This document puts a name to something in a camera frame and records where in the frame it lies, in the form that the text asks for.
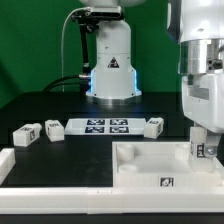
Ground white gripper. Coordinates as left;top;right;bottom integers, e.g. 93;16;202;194
182;73;224;157

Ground white square tabletop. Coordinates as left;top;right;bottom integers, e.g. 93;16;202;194
112;142;224;188

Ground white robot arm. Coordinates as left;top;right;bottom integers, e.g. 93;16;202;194
74;0;224;160

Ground white U-shaped fence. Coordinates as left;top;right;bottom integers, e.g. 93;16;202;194
0;148;224;214

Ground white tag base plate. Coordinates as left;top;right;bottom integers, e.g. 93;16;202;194
65;118;146;135

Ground black cables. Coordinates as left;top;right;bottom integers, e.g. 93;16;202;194
42;74;92;93

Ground white camera cable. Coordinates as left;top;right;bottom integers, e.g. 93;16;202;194
60;6;91;93

